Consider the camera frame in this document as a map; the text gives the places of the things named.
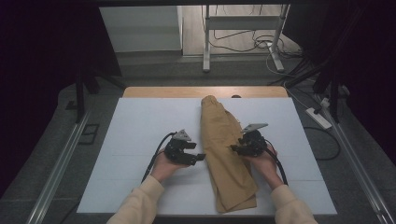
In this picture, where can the silver metal rail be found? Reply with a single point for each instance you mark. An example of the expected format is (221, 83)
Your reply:
(358, 161)
(59, 168)

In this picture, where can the black metal stand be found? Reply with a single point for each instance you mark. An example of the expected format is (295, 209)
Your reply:
(80, 93)
(333, 93)

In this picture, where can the white power strip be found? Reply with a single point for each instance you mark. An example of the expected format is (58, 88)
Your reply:
(319, 118)

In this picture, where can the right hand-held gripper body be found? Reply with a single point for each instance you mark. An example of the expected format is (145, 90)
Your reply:
(255, 144)

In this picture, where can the person's right hand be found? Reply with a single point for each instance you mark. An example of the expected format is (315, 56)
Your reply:
(266, 165)

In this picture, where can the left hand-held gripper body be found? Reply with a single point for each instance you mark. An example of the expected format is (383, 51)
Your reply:
(176, 151)

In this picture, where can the tan pants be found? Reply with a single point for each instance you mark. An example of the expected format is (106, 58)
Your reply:
(224, 174)

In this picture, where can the dark floor plate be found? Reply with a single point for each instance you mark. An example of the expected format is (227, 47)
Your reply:
(89, 133)

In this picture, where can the person's left hand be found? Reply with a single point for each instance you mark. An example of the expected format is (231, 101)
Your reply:
(163, 168)

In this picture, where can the white metal stand frame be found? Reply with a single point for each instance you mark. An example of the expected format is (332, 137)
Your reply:
(239, 22)

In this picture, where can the black table grommet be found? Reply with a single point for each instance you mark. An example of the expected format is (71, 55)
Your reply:
(236, 96)

